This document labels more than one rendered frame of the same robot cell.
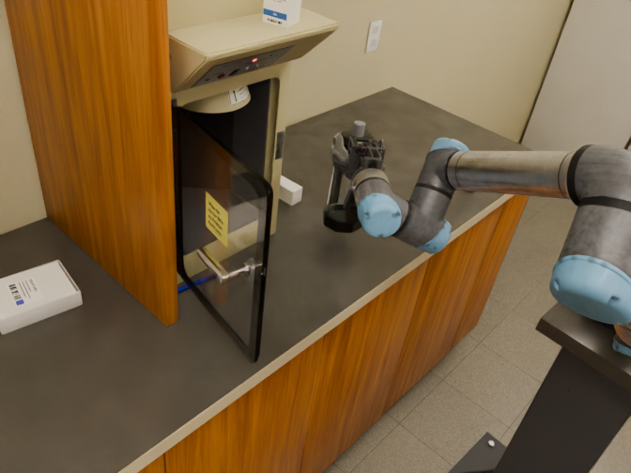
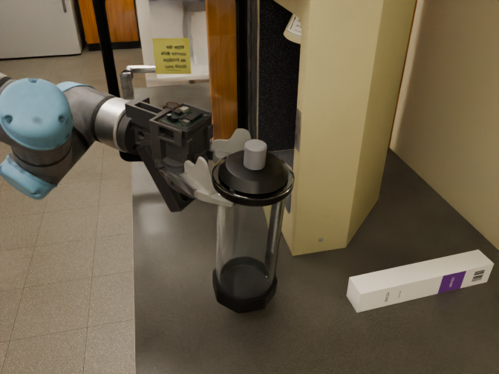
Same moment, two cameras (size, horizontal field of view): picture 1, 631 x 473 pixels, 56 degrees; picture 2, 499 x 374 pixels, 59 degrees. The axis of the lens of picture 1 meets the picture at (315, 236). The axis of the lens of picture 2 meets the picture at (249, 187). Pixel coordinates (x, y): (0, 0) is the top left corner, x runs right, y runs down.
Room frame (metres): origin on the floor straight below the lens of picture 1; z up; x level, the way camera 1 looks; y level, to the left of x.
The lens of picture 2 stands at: (1.55, -0.45, 1.52)
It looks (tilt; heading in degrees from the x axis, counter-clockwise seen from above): 33 degrees down; 129
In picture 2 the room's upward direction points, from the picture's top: straight up
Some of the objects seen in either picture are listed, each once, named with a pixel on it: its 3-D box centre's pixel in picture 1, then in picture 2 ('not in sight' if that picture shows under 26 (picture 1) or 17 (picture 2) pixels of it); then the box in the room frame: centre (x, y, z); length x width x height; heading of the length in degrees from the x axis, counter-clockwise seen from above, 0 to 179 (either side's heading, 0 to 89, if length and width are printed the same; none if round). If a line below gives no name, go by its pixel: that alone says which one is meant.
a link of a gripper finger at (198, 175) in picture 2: not in sight; (205, 177); (1.20, -0.11, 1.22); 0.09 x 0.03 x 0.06; 165
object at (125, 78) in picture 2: not in sight; (127, 85); (0.76, 0.09, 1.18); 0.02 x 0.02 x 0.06; 42
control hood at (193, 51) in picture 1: (255, 54); not in sight; (1.04, 0.15, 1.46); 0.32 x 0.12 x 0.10; 142
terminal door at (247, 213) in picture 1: (216, 238); (177, 79); (0.83, 0.18, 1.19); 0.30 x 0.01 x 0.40; 42
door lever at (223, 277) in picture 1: (222, 262); not in sight; (0.75, 0.15, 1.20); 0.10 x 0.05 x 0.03; 42
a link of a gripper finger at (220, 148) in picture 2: (339, 146); (242, 148); (1.18, -0.02, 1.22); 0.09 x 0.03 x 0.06; 33
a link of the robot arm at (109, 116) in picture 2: (369, 188); (126, 125); (1.01, -0.09, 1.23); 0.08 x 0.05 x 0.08; 99
